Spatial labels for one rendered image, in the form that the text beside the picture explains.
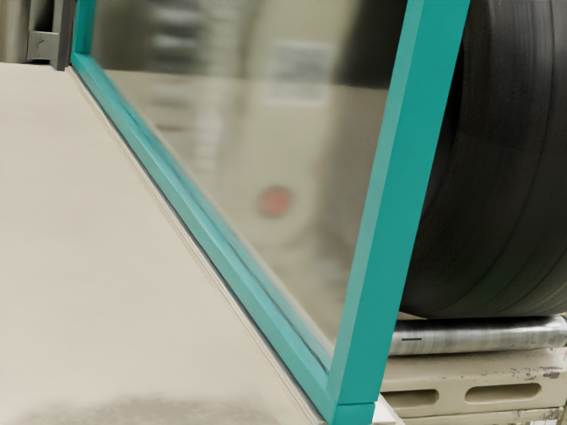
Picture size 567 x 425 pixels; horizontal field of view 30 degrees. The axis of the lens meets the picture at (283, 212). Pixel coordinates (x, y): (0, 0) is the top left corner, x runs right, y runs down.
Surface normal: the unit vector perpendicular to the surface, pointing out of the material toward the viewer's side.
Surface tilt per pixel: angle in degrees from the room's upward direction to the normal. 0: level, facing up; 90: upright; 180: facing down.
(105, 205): 0
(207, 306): 0
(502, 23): 67
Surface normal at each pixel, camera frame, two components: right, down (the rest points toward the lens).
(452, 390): 0.36, 0.39
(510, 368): 0.17, -0.92
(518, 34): -0.32, -0.07
